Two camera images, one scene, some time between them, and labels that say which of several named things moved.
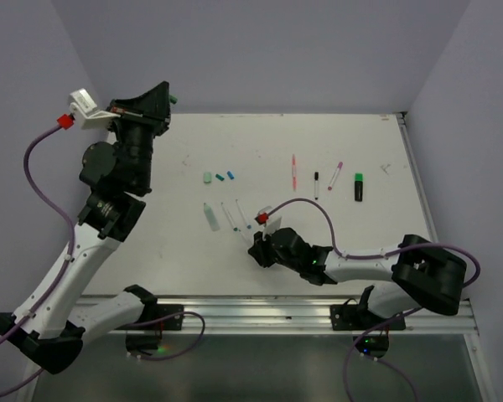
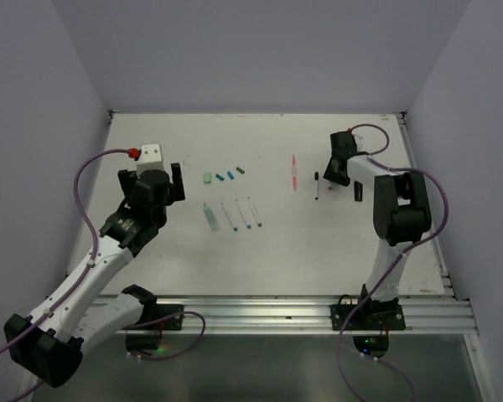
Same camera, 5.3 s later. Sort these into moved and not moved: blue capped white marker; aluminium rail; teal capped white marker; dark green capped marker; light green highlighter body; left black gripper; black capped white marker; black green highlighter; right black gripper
Moved: left black gripper; dark green capped marker; right black gripper
Not moved: black green highlighter; teal capped white marker; black capped white marker; light green highlighter body; blue capped white marker; aluminium rail
